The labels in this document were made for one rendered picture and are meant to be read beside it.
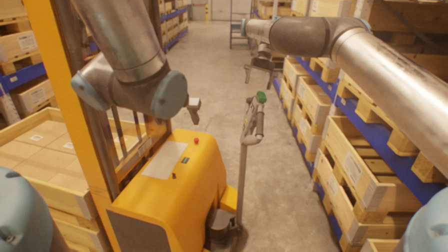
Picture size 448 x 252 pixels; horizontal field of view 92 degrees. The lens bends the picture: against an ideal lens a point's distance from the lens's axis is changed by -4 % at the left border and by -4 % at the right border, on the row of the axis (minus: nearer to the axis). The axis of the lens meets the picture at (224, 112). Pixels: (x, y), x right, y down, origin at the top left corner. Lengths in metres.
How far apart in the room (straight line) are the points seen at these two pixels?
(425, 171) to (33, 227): 1.30
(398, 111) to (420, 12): 1.96
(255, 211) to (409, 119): 2.05
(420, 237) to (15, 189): 0.36
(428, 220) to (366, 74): 0.38
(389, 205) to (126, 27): 1.65
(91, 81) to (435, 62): 2.26
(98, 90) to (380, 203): 1.57
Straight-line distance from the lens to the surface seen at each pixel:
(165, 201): 1.34
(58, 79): 1.18
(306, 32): 0.69
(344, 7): 2.13
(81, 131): 1.25
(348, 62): 0.64
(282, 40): 0.72
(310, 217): 2.51
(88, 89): 0.49
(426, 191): 1.41
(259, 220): 2.37
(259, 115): 1.12
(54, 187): 1.71
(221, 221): 1.79
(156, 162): 1.58
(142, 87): 0.39
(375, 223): 1.83
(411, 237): 0.29
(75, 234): 2.00
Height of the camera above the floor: 1.89
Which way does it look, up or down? 28 degrees down
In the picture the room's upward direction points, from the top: 1 degrees clockwise
